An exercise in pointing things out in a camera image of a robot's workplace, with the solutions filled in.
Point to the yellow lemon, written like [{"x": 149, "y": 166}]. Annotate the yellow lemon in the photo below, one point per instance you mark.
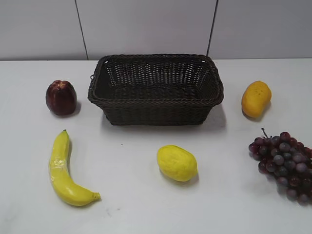
[{"x": 176, "y": 163}]

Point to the black woven basket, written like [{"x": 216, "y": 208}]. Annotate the black woven basket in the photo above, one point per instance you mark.
[{"x": 156, "y": 89}]

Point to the dark red apple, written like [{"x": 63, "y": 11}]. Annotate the dark red apple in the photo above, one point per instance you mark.
[{"x": 61, "y": 98}]

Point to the orange yellow mango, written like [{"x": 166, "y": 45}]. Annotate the orange yellow mango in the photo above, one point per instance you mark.
[{"x": 255, "y": 99}]

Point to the yellow banana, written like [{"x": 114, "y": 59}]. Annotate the yellow banana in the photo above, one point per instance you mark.
[{"x": 64, "y": 186}]

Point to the purple grape bunch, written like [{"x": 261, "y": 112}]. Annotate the purple grape bunch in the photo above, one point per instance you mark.
[{"x": 287, "y": 161}]

